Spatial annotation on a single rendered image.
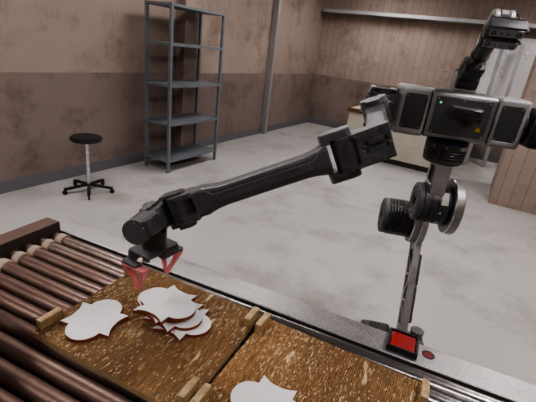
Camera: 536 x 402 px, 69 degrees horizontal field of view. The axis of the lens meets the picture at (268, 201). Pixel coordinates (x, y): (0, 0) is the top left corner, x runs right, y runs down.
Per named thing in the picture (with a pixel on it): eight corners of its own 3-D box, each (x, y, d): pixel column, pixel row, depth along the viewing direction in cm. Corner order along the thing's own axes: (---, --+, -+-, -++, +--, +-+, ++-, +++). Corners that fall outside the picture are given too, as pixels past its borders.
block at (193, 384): (193, 383, 80) (194, 372, 79) (200, 387, 80) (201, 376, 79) (175, 404, 75) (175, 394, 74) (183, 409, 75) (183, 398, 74)
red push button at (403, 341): (392, 334, 105) (392, 329, 105) (415, 342, 103) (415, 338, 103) (388, 348, 100) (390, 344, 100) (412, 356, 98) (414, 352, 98)
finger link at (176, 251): (182, 273, 102) (184, 242, 98) (163, 285, 96) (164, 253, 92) (162, 264, 105) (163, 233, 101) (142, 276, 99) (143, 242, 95)
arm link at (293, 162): (359, 169, 88) (346, 124, 85) (364, 175, 83) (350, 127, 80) (183, 226, 93) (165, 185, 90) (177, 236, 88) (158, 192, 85)
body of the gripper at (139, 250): (178, 249, 97) (179, 222, 95) (147, 266, 89) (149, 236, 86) (159, 240, 100) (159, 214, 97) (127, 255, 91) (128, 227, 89)
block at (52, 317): (58, 314, 94) (57, 305, 93) (64, 317, 94) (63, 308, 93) (36, 329, 89) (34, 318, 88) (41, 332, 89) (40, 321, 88)
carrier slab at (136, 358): (140, 269, 119) (140, 265, 118) (261, 318, 104) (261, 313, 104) (31, 336, 89) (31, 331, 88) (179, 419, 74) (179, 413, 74)
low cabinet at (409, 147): (450, 154, 776) (462, 115, 747) (435, 175, 613) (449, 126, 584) (372, 137, 846) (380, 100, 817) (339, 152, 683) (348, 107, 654)
